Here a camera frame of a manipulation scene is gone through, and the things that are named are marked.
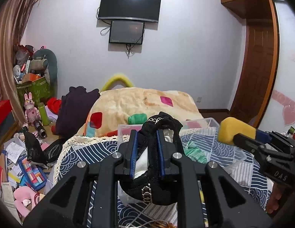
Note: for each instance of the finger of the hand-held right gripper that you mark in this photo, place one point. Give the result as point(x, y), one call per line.
point(262, 135)
point(247, 142)

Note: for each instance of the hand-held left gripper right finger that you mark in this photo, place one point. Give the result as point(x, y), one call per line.
point(160, 154)

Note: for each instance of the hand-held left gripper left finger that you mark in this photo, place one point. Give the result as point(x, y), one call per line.
point(133, 154)

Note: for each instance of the white cloth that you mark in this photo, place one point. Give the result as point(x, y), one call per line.
point(141, 163)

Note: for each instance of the yellow sponge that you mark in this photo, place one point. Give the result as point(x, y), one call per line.
point(230, 129)

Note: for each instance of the black lace underwear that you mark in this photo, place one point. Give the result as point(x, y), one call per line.
point(151, 133)

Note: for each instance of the clear plastic storage box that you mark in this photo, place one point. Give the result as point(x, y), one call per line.
point(210, 123)

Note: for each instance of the person's right hand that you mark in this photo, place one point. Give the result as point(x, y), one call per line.
point(274, 198)

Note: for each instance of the pink heart sticker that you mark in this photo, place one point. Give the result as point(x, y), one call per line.
point(290, 115)

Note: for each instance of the green cloth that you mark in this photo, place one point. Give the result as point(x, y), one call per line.
point(196, 150)

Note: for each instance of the blue patterned bedspread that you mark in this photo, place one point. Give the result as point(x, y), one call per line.
point(223, 171)

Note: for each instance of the pink cloth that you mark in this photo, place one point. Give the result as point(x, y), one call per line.
point(194, 124)

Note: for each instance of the beige patterned blanket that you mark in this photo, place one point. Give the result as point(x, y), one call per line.
point(142, 102)

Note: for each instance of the wooden door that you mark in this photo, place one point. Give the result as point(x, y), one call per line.
point(255, 71)

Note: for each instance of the dark purple cloth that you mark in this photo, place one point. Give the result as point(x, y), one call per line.
point(73, 109)

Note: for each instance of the yellow foam pillow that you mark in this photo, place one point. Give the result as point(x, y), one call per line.
point(120, 78)

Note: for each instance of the black plastic bag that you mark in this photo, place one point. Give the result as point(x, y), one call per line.
point(42, 152)

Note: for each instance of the red cloth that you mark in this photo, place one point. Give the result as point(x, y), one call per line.
point(54, 104)

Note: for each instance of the black flashlight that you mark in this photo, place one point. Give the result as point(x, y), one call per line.
point(40, 129)

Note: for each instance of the green bottle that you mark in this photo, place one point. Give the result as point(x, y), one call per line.
point(44, 115)

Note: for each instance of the colourful pencil case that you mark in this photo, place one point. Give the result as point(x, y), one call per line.
point(32, 173)

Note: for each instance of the pink rabbit figure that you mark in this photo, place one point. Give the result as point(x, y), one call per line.
point(31, 110)

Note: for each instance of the green fabric storage box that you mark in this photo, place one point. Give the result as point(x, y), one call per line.
point(38, 91)

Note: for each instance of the pink neck pillow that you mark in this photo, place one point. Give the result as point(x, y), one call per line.
point(20, 196)

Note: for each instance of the pile of papers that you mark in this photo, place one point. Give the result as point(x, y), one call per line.
point(12, 152)

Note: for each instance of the small black monitor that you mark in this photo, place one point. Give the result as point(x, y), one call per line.
point(126, 32)

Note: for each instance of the grey plush toy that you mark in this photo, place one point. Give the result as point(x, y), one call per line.
point(48, 64)

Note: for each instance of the red box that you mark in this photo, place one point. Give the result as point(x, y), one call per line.
point(2, 112)

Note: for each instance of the large black television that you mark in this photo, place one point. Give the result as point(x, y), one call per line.
point(129, 6)

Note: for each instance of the striped curtain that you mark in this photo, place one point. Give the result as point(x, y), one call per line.
point(9, 40)

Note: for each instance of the wall socket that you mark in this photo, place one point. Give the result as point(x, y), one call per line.
point(198, 99)

